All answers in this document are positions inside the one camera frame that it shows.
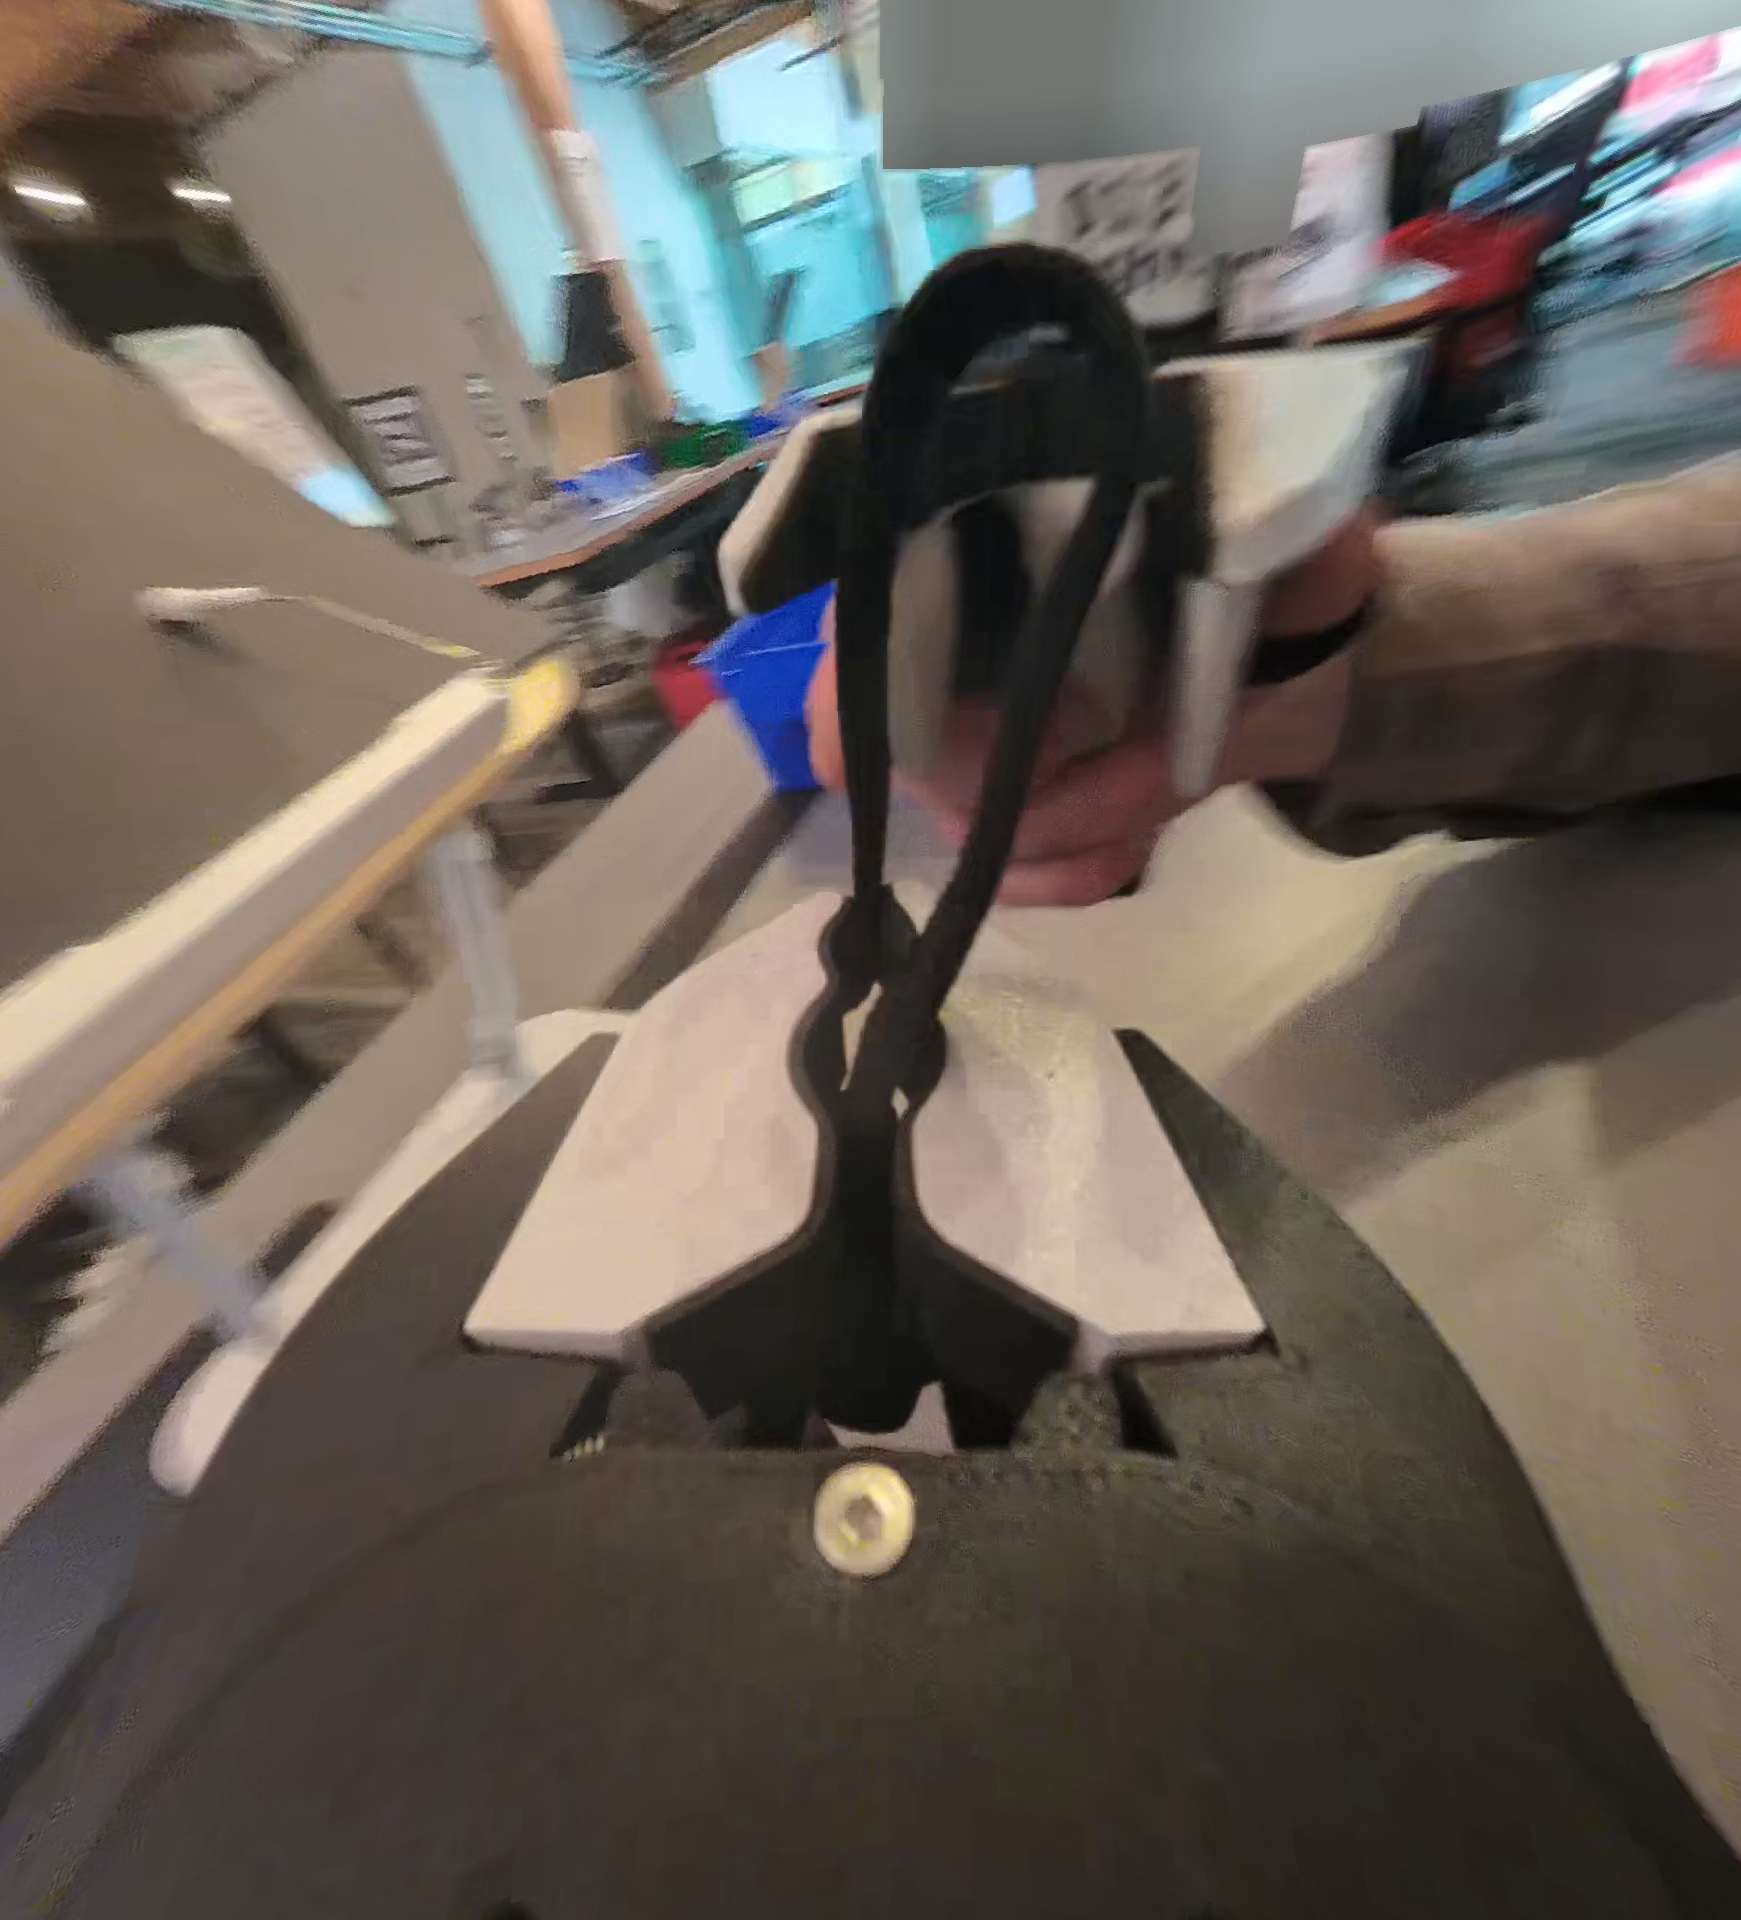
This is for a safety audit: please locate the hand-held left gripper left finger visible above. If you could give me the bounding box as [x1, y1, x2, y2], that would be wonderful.
[460, 900, 854, 1445]

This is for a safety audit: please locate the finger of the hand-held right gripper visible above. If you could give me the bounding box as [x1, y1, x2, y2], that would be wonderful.
[1158, 336, 1430, 801]
[717, 413, 993, 769]

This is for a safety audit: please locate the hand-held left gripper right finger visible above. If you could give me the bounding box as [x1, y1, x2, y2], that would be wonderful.
[894, 960, 1273, 1445]

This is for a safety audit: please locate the black fabric strap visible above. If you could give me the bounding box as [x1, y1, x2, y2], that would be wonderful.
[829, 247, 1158, 1429]

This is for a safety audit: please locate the person's right hand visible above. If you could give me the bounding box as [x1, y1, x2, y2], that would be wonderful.
[809, 510, 1393, 913]

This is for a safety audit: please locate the blue plastic bin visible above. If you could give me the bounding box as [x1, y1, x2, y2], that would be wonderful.
[698, 585, 842, 797]

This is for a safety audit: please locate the white display stand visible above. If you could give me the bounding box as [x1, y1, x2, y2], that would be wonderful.
[0, 287, 616, 1501]

